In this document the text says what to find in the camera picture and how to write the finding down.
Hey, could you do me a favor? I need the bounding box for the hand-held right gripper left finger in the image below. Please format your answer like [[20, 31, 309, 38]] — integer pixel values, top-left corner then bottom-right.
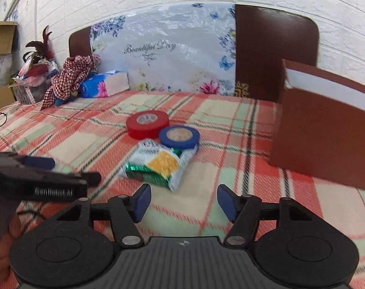
[[51, 183, 153, 247]]

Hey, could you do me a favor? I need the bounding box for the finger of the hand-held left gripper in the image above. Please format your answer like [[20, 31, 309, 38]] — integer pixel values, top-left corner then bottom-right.
[[18, 156, 56, 169], [60, 172, 102, 187]]

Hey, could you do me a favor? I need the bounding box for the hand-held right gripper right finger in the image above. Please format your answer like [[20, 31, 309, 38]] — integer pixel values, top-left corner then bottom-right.
[[217, 184, 321, 247]]

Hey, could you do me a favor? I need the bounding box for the white green snack packet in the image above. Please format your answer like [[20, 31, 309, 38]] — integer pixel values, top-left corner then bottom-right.
[[122, 138, 199, 192]]

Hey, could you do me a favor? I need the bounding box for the blue tape roll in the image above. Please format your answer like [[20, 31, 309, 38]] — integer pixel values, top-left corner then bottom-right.
[[158, 125, 200, 150]]

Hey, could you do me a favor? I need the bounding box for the red tape roll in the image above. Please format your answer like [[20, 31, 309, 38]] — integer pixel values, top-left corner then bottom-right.
[[126, 110, 170, 140]]

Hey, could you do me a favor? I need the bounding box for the brown cardboard box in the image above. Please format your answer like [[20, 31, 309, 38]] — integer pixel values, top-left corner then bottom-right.
[[267, 59, 365, 193]]

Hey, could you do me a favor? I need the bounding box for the person's left hand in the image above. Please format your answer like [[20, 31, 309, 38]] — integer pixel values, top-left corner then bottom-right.
[[0, 215, 22, 287]]

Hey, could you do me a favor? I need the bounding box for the blue cloth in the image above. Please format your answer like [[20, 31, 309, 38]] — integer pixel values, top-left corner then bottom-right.
[[55, 92, 80, 107]]

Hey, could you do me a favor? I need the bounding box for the small cardboard box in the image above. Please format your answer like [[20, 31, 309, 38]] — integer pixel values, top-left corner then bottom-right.
[[0, 86, 16, 112]]

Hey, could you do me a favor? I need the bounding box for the plaid blanket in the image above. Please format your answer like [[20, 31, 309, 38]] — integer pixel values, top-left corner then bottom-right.
[[0, 90, 365, 289]]

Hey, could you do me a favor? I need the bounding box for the red checked cloth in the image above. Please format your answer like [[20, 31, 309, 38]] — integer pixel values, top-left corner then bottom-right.
[[41, 56, 102, 111]]

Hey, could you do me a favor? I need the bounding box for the blue floral tissue pack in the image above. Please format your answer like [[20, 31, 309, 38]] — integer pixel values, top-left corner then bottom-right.
[[80, 71, 130, 98]]

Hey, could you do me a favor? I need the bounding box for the white plastic bag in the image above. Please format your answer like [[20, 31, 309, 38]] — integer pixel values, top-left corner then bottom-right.
[[0, 55, 15, 92]]

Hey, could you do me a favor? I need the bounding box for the dark red leafed plant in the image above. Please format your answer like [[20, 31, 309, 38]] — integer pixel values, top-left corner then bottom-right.
[[23, 26, 55, 64]]

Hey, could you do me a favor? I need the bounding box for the yellow patterned fabric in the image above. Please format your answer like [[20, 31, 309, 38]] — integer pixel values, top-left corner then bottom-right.
[[235, 81, 251, 99]]

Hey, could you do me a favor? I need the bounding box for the large open cardboard box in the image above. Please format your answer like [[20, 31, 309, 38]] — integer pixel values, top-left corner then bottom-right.
[[0, 21, 18, 55]]

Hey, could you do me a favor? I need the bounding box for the floral plastic wrapped mattress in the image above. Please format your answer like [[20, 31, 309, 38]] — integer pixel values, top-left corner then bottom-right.
[[89, 3, 238, 95]]

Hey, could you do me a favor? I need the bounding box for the brown wooden headboard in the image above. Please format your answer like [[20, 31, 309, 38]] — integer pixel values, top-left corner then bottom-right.
[[69, 4, 320, 103]]

